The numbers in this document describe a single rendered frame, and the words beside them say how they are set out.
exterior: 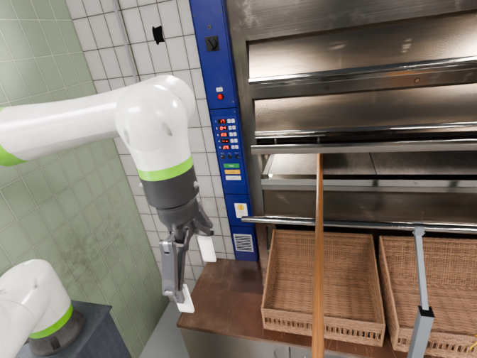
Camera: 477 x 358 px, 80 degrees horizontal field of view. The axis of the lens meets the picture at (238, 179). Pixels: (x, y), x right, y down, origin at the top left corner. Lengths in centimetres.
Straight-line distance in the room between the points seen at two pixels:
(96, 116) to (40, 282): 50
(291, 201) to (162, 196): 126
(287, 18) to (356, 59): 34
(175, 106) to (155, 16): 118
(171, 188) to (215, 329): 128
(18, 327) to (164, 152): 58
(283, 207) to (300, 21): 95
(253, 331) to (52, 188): 121
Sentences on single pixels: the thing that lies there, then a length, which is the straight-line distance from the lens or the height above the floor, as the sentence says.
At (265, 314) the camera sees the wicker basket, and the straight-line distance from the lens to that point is 154.
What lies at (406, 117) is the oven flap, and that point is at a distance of 149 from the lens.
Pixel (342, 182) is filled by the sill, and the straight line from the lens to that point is 159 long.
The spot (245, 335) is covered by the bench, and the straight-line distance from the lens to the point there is 163.
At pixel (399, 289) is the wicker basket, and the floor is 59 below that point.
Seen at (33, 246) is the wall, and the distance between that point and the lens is 160.
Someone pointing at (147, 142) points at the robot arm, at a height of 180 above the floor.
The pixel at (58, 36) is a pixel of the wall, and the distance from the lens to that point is 178.
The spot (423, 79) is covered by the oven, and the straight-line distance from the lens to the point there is 147.
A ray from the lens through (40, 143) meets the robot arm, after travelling 66.
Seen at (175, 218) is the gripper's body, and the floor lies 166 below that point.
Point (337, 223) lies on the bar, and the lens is 127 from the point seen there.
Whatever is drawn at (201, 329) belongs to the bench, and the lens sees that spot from 170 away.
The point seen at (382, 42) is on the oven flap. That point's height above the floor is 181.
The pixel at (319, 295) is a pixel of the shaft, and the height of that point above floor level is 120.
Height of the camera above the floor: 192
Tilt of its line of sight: 27 degrees down
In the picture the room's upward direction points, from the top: 8 degrees counter-clockwise
